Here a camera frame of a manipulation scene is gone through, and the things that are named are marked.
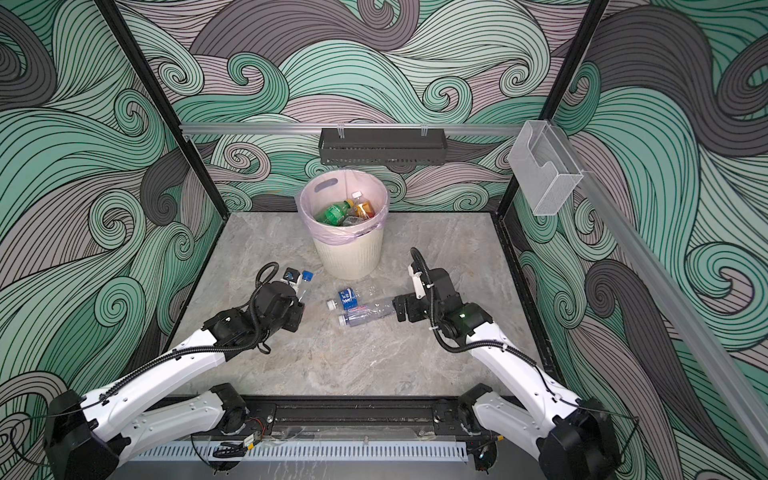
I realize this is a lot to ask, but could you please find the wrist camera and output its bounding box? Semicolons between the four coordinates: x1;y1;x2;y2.
282;267;301;285
408;265;426;300

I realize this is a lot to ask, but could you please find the pink plastic bin liner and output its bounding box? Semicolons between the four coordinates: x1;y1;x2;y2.
295;169;390;246

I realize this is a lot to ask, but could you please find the aluminium rail right wall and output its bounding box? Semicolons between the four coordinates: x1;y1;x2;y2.
549;125;767;460

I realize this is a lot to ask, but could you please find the black wall shelf tray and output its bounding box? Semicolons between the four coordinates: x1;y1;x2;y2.
318;127;448;166

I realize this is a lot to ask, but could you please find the red yellow label bottle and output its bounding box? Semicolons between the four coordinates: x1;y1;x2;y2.
352;191;376;220

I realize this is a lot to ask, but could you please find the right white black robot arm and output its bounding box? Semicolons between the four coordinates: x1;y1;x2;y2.
395;264;622;479

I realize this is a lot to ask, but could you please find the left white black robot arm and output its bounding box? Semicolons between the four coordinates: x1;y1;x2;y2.
44;281;304;479

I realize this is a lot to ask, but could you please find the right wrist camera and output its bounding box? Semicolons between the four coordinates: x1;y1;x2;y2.
408;265;426;300

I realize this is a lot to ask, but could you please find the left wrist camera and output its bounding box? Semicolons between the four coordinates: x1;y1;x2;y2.
282;267;301;285

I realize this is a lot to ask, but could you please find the blue label bottle white cap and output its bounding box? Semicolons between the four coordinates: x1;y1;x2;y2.
325;286;384;312

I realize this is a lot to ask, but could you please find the aluminium rail back wall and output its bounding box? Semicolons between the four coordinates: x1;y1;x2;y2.
179;122;522;137

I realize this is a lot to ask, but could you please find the clear acrylic wall holder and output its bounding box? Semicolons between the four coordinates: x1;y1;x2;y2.
507;120;583;217

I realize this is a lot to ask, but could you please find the aluminium rail wall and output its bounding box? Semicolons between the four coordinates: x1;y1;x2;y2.
549;125;767;460
179;122;522;137

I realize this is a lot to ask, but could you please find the cream ribbed waste bin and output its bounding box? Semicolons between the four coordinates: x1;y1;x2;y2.
310;213;387;280

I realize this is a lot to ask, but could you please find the green bottle yellow cap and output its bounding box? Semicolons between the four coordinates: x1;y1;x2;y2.
315;200;353;226

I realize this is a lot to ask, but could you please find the white slotted cable duct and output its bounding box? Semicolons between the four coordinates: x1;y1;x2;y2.
135;440;469;463

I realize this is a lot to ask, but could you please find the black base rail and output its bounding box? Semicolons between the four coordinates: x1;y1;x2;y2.
149;395;481;439

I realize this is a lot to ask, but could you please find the clear Ganten bottle white cap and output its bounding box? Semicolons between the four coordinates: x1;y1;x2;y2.
338;300;396;327

